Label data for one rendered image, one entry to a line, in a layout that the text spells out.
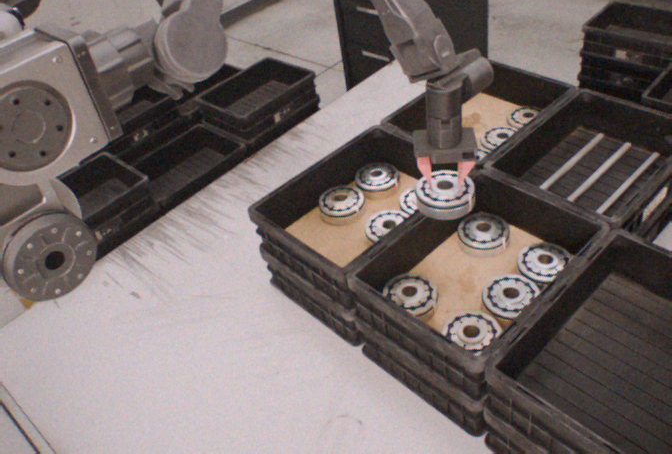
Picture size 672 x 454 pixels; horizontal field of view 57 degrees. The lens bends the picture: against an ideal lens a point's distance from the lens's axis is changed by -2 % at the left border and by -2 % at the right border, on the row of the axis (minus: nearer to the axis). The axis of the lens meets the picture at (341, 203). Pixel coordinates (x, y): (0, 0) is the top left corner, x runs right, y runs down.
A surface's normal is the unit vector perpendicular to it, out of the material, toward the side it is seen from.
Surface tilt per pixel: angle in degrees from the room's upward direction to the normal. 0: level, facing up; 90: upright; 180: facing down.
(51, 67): 90
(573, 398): 0
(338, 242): 0
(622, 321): 0
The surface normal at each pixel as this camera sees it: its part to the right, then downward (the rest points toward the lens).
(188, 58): 0.58, -0.05
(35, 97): 0.73, 0.35
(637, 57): -0.67, 0.54
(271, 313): -0.14, -0.76
